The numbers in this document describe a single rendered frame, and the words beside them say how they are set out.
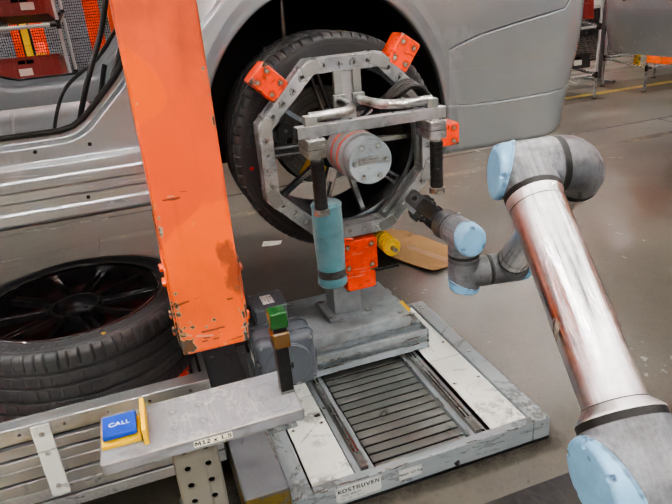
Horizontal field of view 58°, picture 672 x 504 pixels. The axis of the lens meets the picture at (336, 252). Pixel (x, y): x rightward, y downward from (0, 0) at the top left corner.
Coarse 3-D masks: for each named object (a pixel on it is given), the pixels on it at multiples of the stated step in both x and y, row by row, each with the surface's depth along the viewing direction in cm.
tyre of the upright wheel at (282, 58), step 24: (288, 48) 173; (312, 48) 174; (336, 48) 176; (360, 48) 179; (288, 72) 174; (408, 72) 186; (240, 96) 179; (240, 120) 175; (240, 144) 177; (240, 168) 180; (264, 216) 188; (312, 240) 195
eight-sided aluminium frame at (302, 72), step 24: (312, 72) 168; (384, 72) 175; (288, 96) 168; (408, 96) 181; (264, 120) 168; (264, 144) 171; (264, 168) 173; (264, 192) 177; (408, 192) 191; (288, 216) 181; (360, 216) 195; (384, 216) 193
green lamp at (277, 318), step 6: (276, 306) 135; (282, 306) 135; (270, 312) 132; (276, 312) 132; (282, 312) 132; (270, 318) 131; (276, 318) 132; (282, 318) 132; (270, 324) 132; (276, 324) 132; (282, 324) 133
